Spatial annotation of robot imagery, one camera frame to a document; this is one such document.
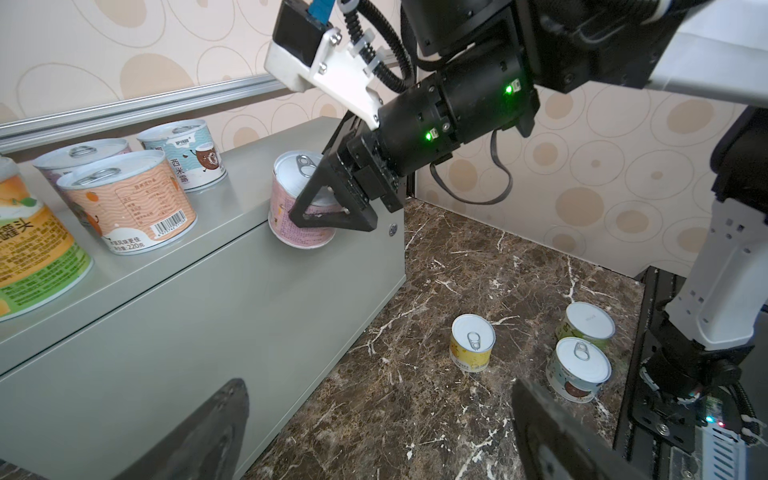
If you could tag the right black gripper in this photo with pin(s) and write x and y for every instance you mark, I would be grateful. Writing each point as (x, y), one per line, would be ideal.
(341, 186)

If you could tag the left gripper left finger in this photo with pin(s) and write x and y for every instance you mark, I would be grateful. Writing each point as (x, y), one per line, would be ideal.
(206, 445)

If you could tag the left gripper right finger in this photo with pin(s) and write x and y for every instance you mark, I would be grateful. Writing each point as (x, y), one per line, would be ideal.
(552, 444)

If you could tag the teal bear label can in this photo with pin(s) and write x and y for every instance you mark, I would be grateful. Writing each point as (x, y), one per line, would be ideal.
(577, 370)

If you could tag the yellow label can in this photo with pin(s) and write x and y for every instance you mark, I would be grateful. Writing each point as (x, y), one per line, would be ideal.
(471, 343)

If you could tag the light blue label can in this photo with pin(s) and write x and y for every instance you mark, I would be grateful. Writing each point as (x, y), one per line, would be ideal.
(190, 149)

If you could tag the orange peach label can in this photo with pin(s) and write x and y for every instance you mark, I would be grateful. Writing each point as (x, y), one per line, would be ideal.
(133, 201)

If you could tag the green orange plastic-lid can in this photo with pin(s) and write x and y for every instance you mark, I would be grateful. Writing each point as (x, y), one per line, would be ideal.
(40, 259)

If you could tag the pink white small can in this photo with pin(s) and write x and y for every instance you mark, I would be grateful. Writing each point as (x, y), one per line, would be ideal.
(55, 164)

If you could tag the green label plastic-lid can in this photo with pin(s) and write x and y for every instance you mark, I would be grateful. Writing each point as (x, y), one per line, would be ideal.
(588, 322)

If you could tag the grey metal cabinet box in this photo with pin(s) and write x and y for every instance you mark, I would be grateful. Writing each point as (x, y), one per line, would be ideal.
(91, 381)

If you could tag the back horizontal aluminium rail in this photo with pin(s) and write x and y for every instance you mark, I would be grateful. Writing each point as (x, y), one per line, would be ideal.
(35, 132)

